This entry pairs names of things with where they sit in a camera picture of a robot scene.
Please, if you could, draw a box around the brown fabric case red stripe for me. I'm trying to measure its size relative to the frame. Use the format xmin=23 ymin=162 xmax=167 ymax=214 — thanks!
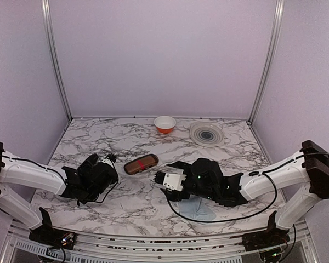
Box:
xmin=123 ymin=154 xmax=159 ymax=175

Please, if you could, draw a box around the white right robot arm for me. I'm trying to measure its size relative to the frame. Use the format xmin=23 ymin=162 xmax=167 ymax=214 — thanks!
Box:
xmin=154 ymin=140 xmax=329 ymax=245

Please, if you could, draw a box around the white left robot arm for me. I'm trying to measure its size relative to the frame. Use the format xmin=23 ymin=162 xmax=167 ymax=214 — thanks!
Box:
xmin=0 ymin=142 xmax=118 ymax=244

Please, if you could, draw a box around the white plate with blue spiral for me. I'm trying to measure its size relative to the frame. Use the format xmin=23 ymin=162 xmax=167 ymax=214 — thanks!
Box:
xmin=189 ymin=122 xmax=224 ymax=147

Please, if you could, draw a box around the orange bowl with white inside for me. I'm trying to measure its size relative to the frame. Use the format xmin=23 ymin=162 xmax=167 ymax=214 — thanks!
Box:
xmin=154 ymin=116 xmax=177 ymax=134

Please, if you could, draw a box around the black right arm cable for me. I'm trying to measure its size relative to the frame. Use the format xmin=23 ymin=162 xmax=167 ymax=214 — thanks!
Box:
xmin=166 ymin=153 xmax=329 ymax=244

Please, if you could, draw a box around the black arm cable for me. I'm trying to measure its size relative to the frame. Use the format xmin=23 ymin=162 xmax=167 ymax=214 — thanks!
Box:
xmin=0 ymin=156 xmax=120 ymax=205
xmin=166 ymin=153 xmax=329 ymax=244

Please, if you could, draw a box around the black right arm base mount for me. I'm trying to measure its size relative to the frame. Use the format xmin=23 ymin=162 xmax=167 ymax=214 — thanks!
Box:
xmin=242 ymin=211 xmax=290 ymax=251

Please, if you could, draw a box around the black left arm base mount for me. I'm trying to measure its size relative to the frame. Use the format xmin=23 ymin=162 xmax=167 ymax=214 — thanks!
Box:
xmin=29 ymin=208 xmax=77 ymax=250

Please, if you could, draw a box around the aluminium front frame rail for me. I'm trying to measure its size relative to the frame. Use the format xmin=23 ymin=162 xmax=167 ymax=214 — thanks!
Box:
xmin=0 ymin=220 xmax=319 ymax=262

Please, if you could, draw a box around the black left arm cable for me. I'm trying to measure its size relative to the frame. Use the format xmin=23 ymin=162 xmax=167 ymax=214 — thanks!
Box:
xmin=0 ymin=156 xmax=120 ymax=205

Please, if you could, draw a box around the aluminium frame post right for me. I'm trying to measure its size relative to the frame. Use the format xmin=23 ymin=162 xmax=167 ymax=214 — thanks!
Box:
xmin=248 ymin=0 xmax=285 ymax=125

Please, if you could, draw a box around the aluminium frame post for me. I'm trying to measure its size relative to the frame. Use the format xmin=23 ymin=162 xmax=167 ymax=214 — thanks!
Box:
xmin=41 ymin=0 xmax=73 ymax=123
xmin=248 ymin=0 xmax=285 ymax=125

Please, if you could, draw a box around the aluminium frame post left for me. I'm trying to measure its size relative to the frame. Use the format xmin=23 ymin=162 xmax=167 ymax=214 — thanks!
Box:
xmin=41 ymin=0 xmax=73 ymax=123

